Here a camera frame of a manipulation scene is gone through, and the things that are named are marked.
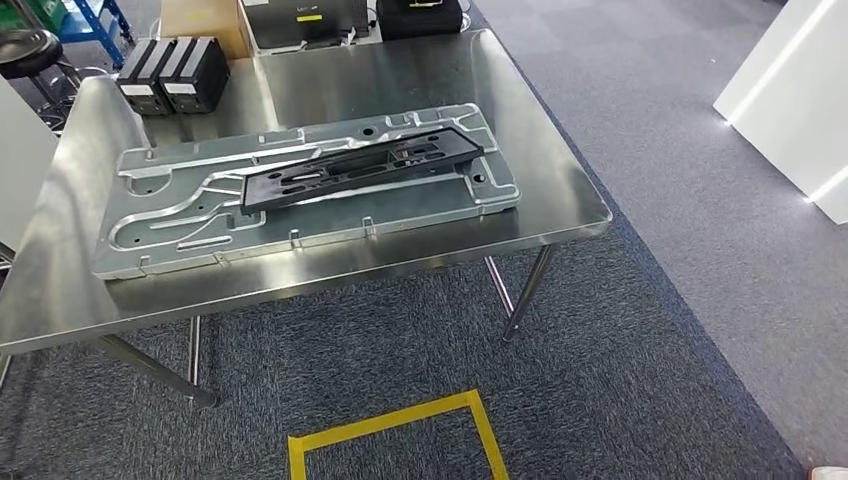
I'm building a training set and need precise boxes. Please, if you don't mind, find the stamped grey metal plate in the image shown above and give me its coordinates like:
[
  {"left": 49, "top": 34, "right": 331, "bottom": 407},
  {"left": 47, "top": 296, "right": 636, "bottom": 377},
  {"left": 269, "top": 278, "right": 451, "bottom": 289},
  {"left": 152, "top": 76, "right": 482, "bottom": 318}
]
[{"left": 90, "top": 101, "right": 523, "bottom": 282}]

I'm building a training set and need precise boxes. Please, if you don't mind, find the black case with yellow label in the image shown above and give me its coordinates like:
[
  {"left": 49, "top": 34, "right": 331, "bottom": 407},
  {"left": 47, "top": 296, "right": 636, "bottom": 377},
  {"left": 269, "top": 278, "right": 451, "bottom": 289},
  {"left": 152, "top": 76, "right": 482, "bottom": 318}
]
[{"left": 238, "top": 0, "right": 372, "bottom": 56}]

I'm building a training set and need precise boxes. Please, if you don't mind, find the black plastic frame part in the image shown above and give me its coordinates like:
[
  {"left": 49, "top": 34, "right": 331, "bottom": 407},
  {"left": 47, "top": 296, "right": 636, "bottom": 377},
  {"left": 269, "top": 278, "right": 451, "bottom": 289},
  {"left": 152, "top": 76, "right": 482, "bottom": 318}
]
[{"left": 239, "top": 126, "right": 486, "bottom": 217}]

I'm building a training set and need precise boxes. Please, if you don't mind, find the black round stool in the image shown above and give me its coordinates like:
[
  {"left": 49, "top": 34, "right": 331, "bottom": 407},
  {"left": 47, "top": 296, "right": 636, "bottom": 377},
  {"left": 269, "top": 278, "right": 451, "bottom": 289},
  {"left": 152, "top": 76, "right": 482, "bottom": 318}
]
[{"left": 0, "top": 28, "right": 86, "bottom": 132}]

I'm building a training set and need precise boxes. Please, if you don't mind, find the stainless steel workbench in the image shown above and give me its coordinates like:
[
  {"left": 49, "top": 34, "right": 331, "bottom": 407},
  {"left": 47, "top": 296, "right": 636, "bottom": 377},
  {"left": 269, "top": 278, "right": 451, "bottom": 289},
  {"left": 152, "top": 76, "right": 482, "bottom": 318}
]
[{"left": 0, "top": 27, "right": 613, "bottom": 410}]

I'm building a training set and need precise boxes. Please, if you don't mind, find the blue storage rack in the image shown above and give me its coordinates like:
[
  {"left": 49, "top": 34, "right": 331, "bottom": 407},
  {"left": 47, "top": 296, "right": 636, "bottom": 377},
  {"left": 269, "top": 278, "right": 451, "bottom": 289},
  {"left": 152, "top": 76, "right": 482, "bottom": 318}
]
[{"left": 54, "top": 0, "right": 136, "bottom": 70}]

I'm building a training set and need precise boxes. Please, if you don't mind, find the black box with white label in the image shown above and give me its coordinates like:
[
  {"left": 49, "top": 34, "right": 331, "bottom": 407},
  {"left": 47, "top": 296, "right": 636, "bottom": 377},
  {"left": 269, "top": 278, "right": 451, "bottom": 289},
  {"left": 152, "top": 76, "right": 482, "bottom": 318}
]
[
  {"left": 115, "top": 36, "right": 179, "bottom": 118},
  {"left": 158, "top": 35, "right": 232, "bottom": 116}
]

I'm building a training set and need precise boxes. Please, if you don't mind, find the green plastic bin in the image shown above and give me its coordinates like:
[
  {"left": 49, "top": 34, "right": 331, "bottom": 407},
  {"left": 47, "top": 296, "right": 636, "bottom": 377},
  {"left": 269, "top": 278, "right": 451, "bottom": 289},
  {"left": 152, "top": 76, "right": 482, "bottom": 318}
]
[{"left": 19, "top": 0, "right": 70, "bottom": 36}]

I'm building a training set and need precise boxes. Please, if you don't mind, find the white board panel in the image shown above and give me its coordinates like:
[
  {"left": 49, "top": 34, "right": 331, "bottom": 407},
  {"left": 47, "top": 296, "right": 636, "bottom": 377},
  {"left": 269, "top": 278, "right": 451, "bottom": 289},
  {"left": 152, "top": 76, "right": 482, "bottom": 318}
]
[{"left": 0, "top": 74, "right": 62, "bottom": 254}]

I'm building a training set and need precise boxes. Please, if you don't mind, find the black fabric bag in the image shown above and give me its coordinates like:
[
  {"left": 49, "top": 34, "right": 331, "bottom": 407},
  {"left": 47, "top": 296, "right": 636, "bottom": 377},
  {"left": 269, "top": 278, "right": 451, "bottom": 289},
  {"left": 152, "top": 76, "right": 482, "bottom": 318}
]
[{"left": 375, "top": 0, "right": 465, "bottom": 43}]

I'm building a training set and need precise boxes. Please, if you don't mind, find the white glossy cabinet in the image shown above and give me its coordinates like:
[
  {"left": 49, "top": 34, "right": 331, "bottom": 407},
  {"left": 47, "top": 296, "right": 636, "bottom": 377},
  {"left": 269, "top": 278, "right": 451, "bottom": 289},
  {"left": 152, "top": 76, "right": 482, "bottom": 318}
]
[{"left": 712, "top": 0, "right": 848, "bottom": 227}]

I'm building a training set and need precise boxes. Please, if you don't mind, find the brown cardboard box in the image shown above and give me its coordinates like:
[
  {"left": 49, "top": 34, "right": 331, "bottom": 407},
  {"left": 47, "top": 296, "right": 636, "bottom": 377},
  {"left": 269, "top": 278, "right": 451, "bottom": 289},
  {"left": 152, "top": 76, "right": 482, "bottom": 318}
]
[{"left": 158, "top": 0, "right": 254, "bottom": 61}]

